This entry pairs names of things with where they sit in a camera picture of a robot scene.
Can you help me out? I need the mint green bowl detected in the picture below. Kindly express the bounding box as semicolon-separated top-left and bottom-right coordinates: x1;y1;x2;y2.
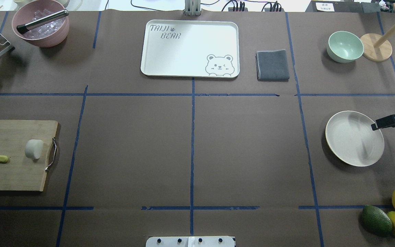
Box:
326;31;364;63

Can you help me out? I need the grey folded cloth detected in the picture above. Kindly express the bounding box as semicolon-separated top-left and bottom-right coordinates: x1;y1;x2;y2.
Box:
256;49;290;81

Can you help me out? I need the black box with label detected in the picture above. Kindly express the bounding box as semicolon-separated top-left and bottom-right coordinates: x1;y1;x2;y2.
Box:
305;0;381;13

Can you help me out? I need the bamboo cutting board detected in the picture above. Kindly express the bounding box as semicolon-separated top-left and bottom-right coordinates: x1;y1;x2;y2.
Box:
0;119;58;192

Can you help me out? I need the aluminium frame post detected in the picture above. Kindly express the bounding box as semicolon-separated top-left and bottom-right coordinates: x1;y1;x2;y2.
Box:
184;0;202;16

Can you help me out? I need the white steamed bun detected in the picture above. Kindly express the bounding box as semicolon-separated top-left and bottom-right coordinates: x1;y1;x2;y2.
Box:
24;139;44;160

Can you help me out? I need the pink bowl with ice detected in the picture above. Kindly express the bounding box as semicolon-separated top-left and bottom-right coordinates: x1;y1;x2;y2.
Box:
12;0;70;47

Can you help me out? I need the wooden mug tree stand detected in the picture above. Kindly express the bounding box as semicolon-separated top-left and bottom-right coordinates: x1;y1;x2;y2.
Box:
359;3;395;62

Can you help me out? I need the cream round plate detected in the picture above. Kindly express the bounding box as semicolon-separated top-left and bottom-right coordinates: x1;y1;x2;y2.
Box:
325;110;385;167

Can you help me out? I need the white bear tray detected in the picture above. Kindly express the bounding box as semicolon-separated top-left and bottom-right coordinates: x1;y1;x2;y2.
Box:
141;19;240;78

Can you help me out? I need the green avocado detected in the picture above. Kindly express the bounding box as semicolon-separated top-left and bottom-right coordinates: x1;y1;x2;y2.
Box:
360;205;393;237

